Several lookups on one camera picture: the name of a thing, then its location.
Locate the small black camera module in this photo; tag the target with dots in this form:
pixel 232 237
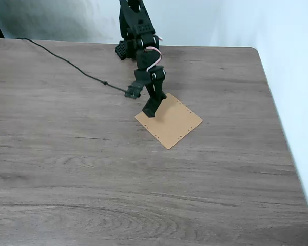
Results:
pixel 134 91

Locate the black u-shaped block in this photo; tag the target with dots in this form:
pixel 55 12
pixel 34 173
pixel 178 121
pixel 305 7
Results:
pixel 151 109

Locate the tan square board with holes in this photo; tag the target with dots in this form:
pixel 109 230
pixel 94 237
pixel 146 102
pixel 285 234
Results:
pixel 172 123

